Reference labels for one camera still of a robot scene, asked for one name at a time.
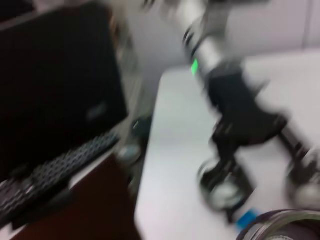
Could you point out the black computer monitor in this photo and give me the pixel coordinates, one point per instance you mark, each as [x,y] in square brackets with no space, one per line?
[50,87]

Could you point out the black computer keyboard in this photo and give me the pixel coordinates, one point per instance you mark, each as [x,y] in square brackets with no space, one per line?
[50,172]

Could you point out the blue square plate brick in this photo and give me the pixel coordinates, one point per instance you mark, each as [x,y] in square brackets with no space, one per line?
[246,218]

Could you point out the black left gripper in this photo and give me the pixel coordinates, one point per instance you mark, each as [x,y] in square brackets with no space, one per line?
[240,110]

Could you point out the glass teacup black holder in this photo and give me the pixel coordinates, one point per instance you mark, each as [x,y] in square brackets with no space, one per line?
[225,196]
[287,225]

